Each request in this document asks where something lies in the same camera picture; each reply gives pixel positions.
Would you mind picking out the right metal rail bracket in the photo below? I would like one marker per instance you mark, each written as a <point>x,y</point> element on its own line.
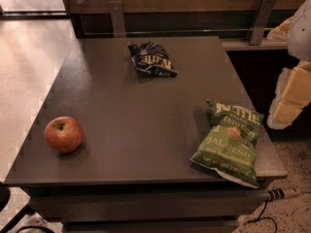
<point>261,19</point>

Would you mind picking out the green jalapeno chip bag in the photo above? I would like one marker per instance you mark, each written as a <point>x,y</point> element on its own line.
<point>230,146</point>

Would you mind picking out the striped plug with black cable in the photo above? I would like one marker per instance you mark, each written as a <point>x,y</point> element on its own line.
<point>275,195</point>

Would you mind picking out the red apple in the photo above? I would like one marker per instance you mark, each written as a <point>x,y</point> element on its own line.
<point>64,134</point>

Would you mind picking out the black chair base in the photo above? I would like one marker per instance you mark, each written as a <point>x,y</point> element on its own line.
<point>19,218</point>

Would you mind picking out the metal rail bracket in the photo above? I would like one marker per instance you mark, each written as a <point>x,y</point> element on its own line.
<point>117,18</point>
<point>261,19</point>

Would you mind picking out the horizontal metal rail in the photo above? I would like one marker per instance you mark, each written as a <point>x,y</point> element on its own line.
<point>223,33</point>

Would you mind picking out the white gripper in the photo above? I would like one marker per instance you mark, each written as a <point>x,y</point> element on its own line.
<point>300,33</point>

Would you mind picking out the blue chip bag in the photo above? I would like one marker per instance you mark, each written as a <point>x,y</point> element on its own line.
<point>151,60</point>

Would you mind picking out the left metal rail bracket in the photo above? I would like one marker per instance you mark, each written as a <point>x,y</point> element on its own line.
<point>117,18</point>

